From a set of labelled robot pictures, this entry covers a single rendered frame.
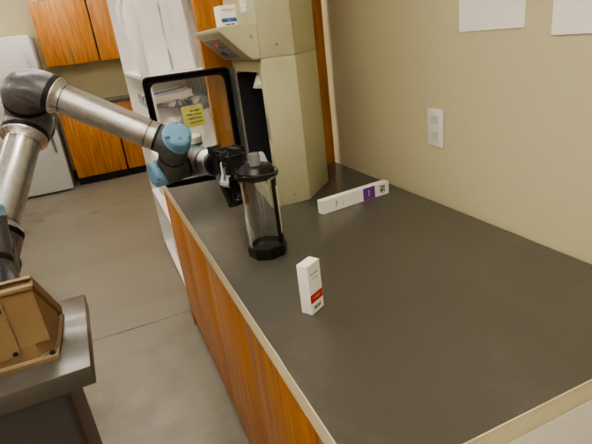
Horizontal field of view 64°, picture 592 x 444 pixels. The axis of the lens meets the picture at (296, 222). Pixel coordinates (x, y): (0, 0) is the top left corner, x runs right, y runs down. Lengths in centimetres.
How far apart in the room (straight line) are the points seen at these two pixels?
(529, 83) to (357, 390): 80
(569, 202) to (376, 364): 62
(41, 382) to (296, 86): 105
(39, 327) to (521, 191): 112
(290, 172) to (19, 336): 92
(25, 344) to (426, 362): 73
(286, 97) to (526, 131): 70
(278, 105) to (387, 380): 96
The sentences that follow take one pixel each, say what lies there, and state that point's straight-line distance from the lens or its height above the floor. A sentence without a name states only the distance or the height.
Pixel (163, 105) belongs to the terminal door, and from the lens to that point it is 177.
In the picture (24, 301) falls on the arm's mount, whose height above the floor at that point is 107.
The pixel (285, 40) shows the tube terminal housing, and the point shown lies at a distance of 152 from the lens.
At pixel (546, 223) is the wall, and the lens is 128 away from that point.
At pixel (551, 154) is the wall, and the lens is 123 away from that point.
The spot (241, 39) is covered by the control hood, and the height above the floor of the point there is 147.
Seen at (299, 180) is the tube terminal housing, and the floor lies 102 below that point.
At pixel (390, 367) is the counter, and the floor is 94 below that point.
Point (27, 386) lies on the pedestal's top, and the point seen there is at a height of 94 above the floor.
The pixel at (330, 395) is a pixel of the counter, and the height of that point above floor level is 94.
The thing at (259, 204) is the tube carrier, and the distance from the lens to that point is 116.
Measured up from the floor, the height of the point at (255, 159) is 120.
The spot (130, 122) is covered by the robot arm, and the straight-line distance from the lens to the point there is 129.
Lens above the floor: 147
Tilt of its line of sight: 22 degrees down
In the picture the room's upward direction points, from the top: 7 degrees counter-clockwise
